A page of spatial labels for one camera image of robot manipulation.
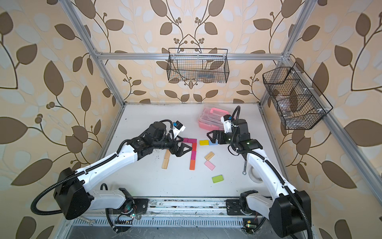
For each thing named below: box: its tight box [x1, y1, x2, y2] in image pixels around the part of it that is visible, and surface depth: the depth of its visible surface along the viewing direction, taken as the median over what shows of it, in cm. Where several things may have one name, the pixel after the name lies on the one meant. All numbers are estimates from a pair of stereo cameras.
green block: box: [211, 174, 225, 184], surface depth 85 cm
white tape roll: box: [248, 165, 264, 184], surface depth 83 cm
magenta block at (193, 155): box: [191, 150, 197, 160], surface depth 93 cm
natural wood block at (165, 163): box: [161, 158, 170, 170], surface depth 90 cm
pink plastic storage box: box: [197, 104, 231, 131], surface depth 101 cm
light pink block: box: [203, 160, 216, 171], surface depth 90 cm
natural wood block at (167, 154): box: [164, 149, 171, 159], surface depth 95 cm
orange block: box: [189, 159, 196, 171], surface depth 90 cm
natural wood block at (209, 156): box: [204, 151, 215, 161], surface depth 93 cm
